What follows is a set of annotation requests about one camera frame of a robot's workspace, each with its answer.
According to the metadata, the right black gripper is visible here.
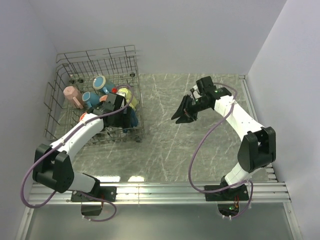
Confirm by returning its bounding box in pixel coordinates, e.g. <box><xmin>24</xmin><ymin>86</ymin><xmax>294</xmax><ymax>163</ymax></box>
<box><xmin>171</xmin><ymin>94</ymin><xmax>211</xmax><ymax>125</ymax></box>

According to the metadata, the pale yellow mug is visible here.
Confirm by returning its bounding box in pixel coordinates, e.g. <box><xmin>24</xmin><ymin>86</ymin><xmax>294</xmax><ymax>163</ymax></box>
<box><xmin>125</xmin><ymin>87</ymin><xmax>138</xmax><ymax>111</ymax></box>

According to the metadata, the blue patterned mug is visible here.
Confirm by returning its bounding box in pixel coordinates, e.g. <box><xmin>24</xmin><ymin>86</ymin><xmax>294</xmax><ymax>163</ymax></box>
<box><xmin>82</xmin><ymin>91</ymin><xmax>100</xmax><ymax>108</ymax></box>

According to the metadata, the light blue yellow-inside mug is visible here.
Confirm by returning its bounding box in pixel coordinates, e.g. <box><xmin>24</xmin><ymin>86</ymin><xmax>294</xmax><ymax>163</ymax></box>
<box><xmin>92</xmin><ymin>75</ymin><xmax>116</xmax><ymax>95</ymax></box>

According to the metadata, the dark blue white-inside mug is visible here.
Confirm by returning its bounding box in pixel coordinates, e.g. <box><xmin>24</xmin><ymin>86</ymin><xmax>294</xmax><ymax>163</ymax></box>
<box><xmin>122</xmin><ymin>107</ymin><xmax>139</xmax><ymax>133</ymax></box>

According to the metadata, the orange enamel mug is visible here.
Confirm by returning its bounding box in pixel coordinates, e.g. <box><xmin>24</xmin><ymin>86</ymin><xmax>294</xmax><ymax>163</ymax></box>
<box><xmin>79</xmin><ymin>112</ymin><xmax>92</xmax><ymax>123</ymax></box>

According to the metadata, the light pink mug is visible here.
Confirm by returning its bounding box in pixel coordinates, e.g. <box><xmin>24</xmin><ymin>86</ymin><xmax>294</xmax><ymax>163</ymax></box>
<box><xmin>63</xmin><ymin>86</ymin><xmax>85</xmax><ymax>109</ymax></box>

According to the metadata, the salmon pink mug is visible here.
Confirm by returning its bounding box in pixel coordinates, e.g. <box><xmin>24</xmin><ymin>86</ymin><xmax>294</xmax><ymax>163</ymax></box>
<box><xmin>99</xmin><ymin>94</ymin><xmax>108</xmax><ymax>103</ymax></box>

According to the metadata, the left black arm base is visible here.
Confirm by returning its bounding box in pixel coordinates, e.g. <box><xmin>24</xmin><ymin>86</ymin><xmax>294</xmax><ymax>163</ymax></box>
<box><xmin>70</xmin><ymin>186</ymin><xmax>117</xmax><ymax>203</ymax></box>

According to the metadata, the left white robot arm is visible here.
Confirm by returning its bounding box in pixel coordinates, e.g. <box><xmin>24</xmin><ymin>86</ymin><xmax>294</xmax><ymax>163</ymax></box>
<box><xmin>32</xmin><ymin>93</ymin><xmax>132</xmax><ymax>201</ymax></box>

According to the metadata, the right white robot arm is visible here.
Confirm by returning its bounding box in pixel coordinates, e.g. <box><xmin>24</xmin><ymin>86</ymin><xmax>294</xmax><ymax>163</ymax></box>
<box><xmin>171</xmin><ymin>76</ymin><xmax>276</xmax><ymax>200</ymax></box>

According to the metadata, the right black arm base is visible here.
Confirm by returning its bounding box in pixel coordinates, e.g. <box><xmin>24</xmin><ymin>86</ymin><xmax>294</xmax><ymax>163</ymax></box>
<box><xmin>205</xmin><ymin>184</ymin><xmax>249</xmax><ymax>202</ymax></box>

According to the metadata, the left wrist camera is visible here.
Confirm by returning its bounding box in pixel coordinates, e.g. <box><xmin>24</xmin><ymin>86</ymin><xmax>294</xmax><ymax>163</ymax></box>
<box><xmin>112</xmin><ymin>87</ymin><xmax>127</xmax><ymax>98</ymax></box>

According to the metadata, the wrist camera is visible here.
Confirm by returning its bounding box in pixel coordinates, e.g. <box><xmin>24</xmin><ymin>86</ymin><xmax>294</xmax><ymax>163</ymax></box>
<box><xmin>112</xmin><ymin>87</ymin><xmax>127</xmax><ymax>98</ymax></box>
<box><xmin>190</xmin><ymin>85</ymin><xmax>201</xmax><ymax>99</ymax></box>

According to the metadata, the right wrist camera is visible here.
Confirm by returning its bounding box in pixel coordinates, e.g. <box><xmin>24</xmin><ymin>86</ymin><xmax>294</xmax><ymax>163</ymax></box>
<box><xmin>190</xmin><ymin>85</ymin><xmax>201</xmax><ymax>99</ymax></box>

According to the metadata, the grey wire dish rack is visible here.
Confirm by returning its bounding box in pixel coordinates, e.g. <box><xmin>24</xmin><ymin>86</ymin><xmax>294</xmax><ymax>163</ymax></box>
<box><xmin>43</xmin><ymin>45</ymin><xmax>144</xmax><ymax>144</ymax></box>

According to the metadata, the aluminium mounting rail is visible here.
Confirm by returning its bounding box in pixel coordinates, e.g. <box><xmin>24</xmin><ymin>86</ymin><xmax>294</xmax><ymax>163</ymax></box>
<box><xmin>28</xmin><ymin>182</ymin><xmax>291</xmax><ymax>205</ymax></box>

